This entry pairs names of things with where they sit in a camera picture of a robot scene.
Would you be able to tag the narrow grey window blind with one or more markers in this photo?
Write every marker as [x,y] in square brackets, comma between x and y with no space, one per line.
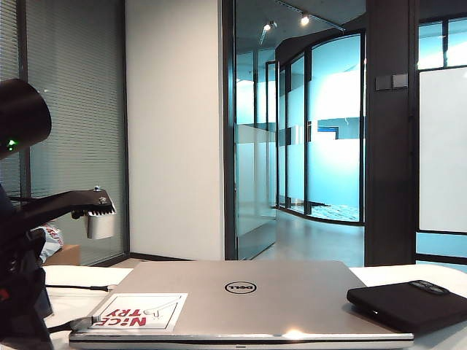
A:
[9,43]

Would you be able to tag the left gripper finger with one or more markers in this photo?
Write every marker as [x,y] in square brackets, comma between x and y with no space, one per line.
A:
[22,333]
[43,295]

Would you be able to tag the grey plastic mailer bag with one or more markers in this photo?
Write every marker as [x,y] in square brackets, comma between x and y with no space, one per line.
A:
[53,240]

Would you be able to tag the grey wall switch panel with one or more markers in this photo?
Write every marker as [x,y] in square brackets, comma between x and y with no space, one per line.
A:
[400,81]

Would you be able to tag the dark wall switch panel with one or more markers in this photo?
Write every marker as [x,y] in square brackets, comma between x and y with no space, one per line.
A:
[384,83]

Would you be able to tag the white Nice Try sticker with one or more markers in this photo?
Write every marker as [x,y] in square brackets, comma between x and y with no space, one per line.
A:
[146,321]

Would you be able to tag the tall brown cardboard box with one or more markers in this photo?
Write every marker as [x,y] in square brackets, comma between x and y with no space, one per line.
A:
[67,255]

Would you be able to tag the silver Dell laptop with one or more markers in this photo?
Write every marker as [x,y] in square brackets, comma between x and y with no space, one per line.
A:
[273,313]

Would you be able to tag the wide grey window blind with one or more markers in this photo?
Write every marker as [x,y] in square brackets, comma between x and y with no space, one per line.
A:
[84,109]

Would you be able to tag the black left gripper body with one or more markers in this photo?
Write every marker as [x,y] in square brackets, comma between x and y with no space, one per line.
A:
[91,200]

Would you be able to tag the frosted glass door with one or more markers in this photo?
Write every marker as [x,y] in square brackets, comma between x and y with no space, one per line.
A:
[255,164]

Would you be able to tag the ceiling spotlight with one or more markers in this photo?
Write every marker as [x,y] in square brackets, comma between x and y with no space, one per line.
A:
[267,26]
[305,20]

